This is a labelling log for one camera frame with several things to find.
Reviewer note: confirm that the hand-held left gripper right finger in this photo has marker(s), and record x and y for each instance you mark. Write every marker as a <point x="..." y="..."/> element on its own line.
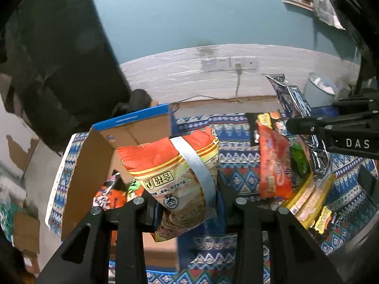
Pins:
<point x="226" y="210"/>

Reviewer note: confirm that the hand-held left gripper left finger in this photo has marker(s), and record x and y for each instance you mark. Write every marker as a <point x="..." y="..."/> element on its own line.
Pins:
<point x="149" y="216"/>

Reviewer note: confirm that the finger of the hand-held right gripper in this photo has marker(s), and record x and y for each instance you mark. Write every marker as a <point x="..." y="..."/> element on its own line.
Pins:
<point x="302" y="125"/>
<point x="352" y="103"/>

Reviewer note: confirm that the orange white taped snack bag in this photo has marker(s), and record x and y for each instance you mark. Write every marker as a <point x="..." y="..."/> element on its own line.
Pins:
<point x="177" y="177"/>

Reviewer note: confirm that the long yellow biscuit packet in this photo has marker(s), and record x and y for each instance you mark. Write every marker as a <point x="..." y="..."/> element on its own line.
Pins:
<point x="299" y="195"/>
<point x="316" y="201"/>

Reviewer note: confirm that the cardboard box with blue edge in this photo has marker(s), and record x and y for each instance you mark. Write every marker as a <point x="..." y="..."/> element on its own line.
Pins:
<point x="88" y="165"/>

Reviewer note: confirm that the blue silver foil packet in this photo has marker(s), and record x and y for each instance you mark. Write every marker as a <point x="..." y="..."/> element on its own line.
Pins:
<point x="279" y="91"/>
<point x="299" y="103"/>

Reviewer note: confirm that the small green snack packet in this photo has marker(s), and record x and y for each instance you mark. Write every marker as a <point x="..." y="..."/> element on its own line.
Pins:
<point x="133" y="188"/>

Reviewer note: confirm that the pale blue waste bin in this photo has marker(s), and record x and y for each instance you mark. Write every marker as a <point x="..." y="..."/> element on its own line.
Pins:
<point x="321" y="88"/>

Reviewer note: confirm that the orange black snack packet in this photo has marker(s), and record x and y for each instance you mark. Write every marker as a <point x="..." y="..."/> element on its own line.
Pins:
<point x="109" y="196"/>

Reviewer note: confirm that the red snack packet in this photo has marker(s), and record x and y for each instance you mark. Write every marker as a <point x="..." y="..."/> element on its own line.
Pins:
<point x="274" y="165"/>

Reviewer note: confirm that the patterned blue tablecloth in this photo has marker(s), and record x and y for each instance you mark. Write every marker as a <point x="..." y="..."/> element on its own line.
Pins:
<point x="237" y="159"/>

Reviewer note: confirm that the black yellow snack packet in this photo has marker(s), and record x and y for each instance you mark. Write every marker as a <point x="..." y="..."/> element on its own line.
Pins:
<point x="324" y="222"/>

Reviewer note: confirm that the crumpled foil sheet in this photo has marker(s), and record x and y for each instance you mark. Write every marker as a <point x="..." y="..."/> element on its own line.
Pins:
<point x="325" y="6"/>

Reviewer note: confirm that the black rounded object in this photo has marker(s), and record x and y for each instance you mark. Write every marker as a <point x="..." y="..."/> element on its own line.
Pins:
<point x="137" y="99"/>

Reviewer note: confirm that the brown cardboard carton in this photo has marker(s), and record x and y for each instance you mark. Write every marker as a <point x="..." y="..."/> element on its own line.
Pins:
<point x="26" y="233"/>

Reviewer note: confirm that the large black panel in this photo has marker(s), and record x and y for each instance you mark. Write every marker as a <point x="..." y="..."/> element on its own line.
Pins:
<point x="59" y="65"/>

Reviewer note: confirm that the white wall socket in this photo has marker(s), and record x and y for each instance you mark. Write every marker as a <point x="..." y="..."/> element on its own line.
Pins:
<point x="223" y="63"/>
<point x="250" y="62"/>
<point x="235" y="60"/>
<point x="208" y="64"/>

